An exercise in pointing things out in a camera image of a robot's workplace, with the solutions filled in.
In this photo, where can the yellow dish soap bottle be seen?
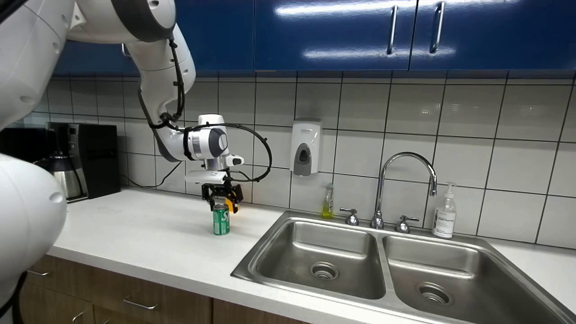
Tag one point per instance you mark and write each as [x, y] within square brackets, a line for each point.
[327, 210]

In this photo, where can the white wall soap dispenser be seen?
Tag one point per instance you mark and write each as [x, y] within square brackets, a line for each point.
[305, 147]

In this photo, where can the green soda can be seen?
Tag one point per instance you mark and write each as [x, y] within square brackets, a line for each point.
[221, 218]

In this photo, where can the orange plastic cup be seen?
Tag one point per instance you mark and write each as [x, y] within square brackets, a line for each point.
[230, 205]

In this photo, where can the stainless steel double sink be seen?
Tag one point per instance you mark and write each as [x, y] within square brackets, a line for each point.
[464, 279]

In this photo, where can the wooden lower cabinet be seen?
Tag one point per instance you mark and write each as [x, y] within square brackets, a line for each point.
[66, 291]

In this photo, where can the blue upper cabinets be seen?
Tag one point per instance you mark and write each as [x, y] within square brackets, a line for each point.
[239, 36]

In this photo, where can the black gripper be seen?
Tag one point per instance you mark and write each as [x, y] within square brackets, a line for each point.
[232, 191]

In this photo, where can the black coffee maker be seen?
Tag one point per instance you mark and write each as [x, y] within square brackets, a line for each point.
[82, 156]

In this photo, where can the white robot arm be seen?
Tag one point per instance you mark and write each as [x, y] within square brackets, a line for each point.
[34, 34]

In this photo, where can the clear hand soap bottle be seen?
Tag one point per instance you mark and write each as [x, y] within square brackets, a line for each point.
[446, 216]

